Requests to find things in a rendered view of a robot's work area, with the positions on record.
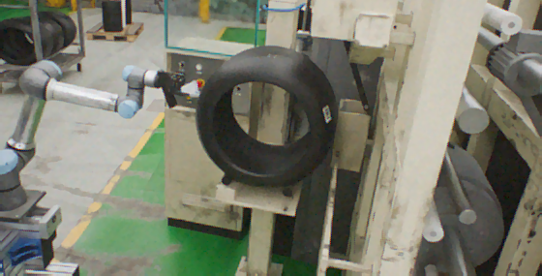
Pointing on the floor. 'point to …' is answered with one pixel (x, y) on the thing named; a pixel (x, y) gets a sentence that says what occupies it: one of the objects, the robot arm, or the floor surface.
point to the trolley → (38, 24)
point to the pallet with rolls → (116, 19)
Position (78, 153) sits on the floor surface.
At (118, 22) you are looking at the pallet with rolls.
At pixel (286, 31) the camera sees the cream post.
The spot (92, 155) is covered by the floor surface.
